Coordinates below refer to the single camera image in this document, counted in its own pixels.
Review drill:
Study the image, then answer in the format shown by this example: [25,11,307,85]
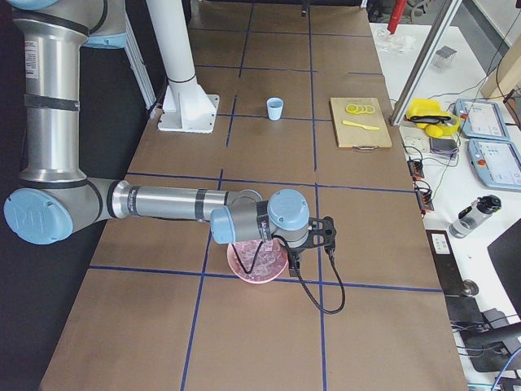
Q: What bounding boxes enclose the teach pendant tablet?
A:
[454,99,510,141]
[467,138,520,191]

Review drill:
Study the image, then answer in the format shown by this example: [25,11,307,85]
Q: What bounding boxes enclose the upper teach pendant tablet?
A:
[454,99,510,141]

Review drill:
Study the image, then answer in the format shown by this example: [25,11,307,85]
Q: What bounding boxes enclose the yellow plastic knife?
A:
[342,120,380,130]

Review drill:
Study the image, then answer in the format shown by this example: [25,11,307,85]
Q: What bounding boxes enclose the bamboo cutting board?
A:
[330,98,392,151]

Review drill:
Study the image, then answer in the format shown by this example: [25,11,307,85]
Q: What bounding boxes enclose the clear water bottle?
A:
[449,195,501,239]

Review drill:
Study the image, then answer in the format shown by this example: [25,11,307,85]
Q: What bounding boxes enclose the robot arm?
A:
[3,1,313,276]

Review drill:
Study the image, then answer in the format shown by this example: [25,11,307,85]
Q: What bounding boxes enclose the aluminium frame post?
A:
[389,0,462,126]

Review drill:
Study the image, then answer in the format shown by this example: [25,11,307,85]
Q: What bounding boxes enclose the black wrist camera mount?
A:
[301,216,337,256]

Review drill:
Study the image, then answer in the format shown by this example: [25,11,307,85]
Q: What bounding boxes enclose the white power strip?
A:
[402,136,431,156]

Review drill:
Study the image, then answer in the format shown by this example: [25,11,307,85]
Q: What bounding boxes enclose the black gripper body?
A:
[287,248,305,261]

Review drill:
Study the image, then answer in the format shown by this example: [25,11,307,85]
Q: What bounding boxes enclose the yellow cloth bag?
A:
[405,98,460,138]

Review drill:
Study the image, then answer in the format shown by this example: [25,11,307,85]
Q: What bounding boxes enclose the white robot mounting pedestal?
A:
[147,0,220,134]

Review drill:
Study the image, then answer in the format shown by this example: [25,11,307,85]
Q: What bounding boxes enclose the lower teach pendant tablet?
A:
[467,138,520,191]

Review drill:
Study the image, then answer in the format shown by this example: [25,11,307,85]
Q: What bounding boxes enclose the crumpled plastic bags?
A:
[373,29,416,54]

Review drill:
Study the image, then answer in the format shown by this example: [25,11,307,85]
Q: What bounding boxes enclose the grey wallet pouch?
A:
[429,138,459,156]

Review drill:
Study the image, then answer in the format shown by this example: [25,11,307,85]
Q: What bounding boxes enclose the pink bowl of ice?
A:
[227,239,288,284]

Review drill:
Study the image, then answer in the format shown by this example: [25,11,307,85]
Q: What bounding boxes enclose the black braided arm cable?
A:
[232,234,347,315]

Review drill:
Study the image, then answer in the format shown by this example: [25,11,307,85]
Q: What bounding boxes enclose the light blue paper cup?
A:
[266,97,284,121]

